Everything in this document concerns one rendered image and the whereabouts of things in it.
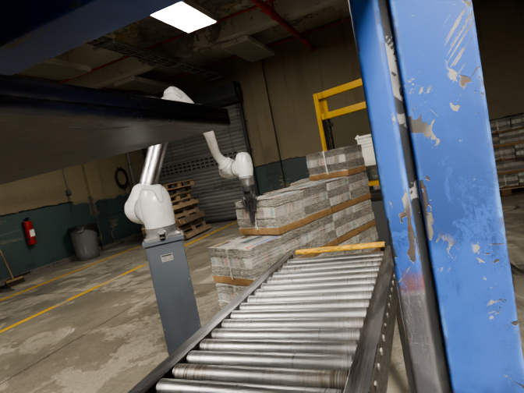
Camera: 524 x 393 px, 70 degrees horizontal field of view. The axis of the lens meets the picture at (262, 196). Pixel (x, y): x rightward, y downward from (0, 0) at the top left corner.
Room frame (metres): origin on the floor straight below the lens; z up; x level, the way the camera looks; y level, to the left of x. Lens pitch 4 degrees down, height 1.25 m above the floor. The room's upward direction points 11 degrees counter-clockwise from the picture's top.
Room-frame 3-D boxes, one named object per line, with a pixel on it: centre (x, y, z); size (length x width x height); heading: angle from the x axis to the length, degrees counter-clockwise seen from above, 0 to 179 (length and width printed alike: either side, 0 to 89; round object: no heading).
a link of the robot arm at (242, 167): (2.38, 0.08, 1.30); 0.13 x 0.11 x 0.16; 40
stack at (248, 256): (2.59, -0.14, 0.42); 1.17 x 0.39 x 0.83; 135
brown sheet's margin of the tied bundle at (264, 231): (2.39, -0.11, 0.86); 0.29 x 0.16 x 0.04; 133
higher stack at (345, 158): (3.10, -0.65, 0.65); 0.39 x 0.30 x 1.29; 45
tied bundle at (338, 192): (2.89, -0.44, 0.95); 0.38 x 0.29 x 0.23; 46
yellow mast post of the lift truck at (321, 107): (3.64, -0.73, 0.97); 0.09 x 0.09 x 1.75; 45
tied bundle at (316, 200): (2.69, -0.24, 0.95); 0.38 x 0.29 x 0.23; 45
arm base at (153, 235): (1.91, 0.54, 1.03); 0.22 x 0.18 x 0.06; 14
